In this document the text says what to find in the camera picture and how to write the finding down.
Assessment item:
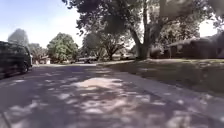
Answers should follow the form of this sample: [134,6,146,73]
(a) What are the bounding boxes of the dark spreading tree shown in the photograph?
[81,30,132,62]

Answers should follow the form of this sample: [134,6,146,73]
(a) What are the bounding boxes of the large dark tree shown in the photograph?
[61,0,224,62]

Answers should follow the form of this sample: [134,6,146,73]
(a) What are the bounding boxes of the grey asphalt road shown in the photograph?
[0,63,224,128]

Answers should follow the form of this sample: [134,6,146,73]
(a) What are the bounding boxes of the broad green tree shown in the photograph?
[46,32,80,64]

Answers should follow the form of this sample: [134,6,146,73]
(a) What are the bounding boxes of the grass lawn with trees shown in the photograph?
[99,58,224,98]

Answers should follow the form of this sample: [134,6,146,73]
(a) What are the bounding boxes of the small green tree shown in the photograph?
[27,42,49,65]

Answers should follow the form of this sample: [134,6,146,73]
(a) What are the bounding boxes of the dark reddish house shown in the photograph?
[164,31,224,60]

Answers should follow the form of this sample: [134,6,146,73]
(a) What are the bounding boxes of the pale concrete gutter strip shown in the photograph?
[99,65,224,122]

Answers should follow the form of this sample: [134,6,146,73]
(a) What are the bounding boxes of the tall round green tree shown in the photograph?
[7,28,30,47]

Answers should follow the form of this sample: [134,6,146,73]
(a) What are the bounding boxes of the dark vehicle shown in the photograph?
[0,40,34,80]

